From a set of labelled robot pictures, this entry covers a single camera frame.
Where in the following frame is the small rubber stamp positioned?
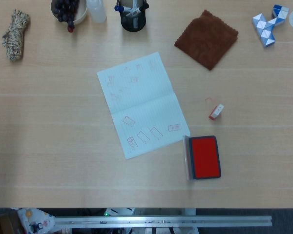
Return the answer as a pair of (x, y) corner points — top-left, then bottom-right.
(208, 103), (225, 120)

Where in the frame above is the open lined notebook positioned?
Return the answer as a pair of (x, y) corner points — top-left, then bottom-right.
(96, 51), (191, 160)

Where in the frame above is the red ink pad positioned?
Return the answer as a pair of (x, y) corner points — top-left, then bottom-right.
(182, 135), (222, 181)

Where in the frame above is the black mesh pen holder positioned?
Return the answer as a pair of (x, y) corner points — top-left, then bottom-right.
(116, 0), (148, 32)

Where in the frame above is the brown folded cloth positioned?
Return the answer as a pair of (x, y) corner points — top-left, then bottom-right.
(173, 9), (239, 71)

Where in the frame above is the black capped marker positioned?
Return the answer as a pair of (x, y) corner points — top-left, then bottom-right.
(126, 5), (148, 17)

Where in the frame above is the clear plastic squeeze bottle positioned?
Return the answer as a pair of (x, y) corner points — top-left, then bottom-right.
(85, 0), (107, 24)

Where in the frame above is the white bowl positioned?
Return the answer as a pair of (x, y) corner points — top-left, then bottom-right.
(50, 0), (88, 25)

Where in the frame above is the dark grape bunch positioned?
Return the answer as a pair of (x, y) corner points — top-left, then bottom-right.
(53, 0), (80, 33)

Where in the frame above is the blue white snake cube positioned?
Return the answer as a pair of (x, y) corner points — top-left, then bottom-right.
(251, 4), (290, 47)

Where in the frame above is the white patterned bag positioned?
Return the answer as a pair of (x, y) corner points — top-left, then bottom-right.
(17, 208), (56, 234)

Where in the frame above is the aluminium rail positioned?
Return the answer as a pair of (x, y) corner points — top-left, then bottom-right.
(54, 215), (273, 229)

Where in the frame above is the beige black rope bundle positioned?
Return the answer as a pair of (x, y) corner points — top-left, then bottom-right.
(2, 9), (31, 61)

